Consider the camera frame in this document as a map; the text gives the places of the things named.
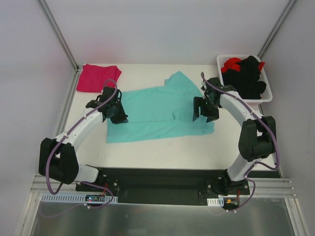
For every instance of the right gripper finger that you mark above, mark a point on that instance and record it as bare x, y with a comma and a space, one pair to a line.
196, 107
212, 115

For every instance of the left aluminium frame post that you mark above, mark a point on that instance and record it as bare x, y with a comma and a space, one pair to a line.
57, 32

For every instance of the aluminium frame post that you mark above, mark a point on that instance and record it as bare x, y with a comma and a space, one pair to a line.
57, 32
277, 27

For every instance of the left grey cable duct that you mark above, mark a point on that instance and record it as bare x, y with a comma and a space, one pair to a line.
78, 198

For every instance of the red t shirt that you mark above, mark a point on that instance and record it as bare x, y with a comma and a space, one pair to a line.
231, 64

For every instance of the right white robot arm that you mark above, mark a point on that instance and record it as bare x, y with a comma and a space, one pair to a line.
257, 138

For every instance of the teal t shirt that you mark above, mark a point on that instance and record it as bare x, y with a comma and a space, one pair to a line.
160, 112

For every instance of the right grey cable duct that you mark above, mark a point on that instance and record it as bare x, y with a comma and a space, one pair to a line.
215, 202

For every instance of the black t shirt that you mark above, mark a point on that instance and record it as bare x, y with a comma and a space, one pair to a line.
247, 82

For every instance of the folded pink t shirt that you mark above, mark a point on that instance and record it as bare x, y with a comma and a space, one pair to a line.
93, 78

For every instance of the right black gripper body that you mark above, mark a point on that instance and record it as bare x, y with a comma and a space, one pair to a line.
205, 109

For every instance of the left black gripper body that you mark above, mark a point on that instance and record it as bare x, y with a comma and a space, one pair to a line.
117, 114

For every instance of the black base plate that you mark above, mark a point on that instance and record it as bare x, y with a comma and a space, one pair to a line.
169, 186

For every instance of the grey cable duct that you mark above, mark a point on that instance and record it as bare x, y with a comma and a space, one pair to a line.
78, 198
215, 202

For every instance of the right aluminium frame post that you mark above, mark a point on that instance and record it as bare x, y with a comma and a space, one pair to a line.
277, 27

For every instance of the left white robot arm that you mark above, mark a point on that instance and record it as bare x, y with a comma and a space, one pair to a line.
58, 159

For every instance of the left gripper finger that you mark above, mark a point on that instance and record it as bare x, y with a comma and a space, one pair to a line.
116, 116
123, 117

